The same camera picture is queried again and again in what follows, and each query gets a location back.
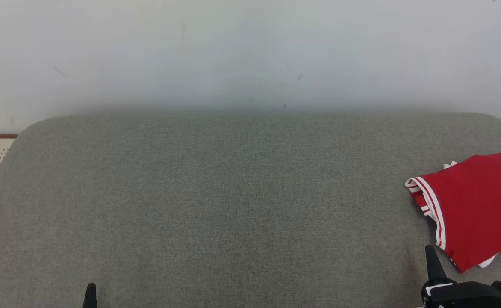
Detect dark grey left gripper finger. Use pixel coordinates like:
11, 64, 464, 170
83, 282, 98, 308

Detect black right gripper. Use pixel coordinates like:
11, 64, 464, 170
421, 245, 501, 308

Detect grey fabric sofa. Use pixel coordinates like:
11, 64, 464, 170
0, 112, 501, 308

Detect red Bulls 23 jersey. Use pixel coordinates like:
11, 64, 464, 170
404, 152, 501, 273

